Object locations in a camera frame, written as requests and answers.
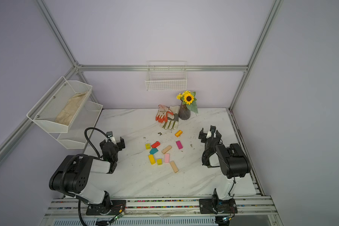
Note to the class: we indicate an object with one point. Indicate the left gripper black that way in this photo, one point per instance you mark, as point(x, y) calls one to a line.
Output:
point(113, 144)

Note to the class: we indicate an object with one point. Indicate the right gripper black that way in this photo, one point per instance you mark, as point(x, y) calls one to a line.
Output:
point(209, 138)

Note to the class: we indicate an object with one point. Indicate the magenta block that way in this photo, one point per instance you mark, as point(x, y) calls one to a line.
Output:
point(179, 145)

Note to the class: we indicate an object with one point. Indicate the natural wood block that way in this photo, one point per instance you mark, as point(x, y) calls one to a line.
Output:
point(174, 167)
point(166, 149)

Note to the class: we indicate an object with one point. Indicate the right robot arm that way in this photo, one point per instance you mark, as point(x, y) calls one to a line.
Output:
point(234, 165)

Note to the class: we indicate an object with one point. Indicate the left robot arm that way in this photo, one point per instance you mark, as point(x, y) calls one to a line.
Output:
point(72, 179)

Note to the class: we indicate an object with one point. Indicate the orange supermarket block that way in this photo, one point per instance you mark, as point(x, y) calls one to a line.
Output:
point(179, 133)

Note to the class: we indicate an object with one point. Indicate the yellow long block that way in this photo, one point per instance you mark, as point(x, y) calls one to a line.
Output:
point(152, 159)

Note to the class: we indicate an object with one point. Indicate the teal block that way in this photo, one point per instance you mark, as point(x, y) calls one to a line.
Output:
point(153, 151)

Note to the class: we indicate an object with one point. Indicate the pink block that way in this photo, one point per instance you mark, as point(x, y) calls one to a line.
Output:
point(167, 158)

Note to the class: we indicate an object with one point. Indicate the red block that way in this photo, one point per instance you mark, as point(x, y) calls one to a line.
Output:
point(155, 145)

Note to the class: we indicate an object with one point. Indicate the small yellow-green cube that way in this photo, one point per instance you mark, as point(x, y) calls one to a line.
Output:
point(147, 146)

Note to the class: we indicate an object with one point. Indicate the dark ribbed glass vase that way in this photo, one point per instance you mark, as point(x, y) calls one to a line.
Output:
point(184, 112)

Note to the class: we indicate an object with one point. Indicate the green white work glove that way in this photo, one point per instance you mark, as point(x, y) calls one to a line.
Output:
point(172, 124)

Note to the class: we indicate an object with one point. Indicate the yellow sunflower bouquet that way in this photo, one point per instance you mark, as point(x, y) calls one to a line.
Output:
point(188, 101)

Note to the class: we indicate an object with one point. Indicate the orange white work glove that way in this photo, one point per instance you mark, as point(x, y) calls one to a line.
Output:
point(163, 114)

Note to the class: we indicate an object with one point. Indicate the beige cloth in shelf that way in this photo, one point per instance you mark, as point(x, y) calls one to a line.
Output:
point(67, 114)

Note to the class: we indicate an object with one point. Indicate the white two-tier mesh shelf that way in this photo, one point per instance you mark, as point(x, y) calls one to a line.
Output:
point(44, 113)

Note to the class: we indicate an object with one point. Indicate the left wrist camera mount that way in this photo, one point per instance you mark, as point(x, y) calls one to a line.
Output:
point(110, 135)

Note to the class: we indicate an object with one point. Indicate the white wire wall basket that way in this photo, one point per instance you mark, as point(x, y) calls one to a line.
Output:
point(166, 76)

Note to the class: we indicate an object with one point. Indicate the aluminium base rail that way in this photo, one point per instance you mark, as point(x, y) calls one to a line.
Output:
point(164, 212)

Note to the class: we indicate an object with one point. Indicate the aluminium cage frame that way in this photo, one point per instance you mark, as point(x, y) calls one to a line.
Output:
point(14, 138)

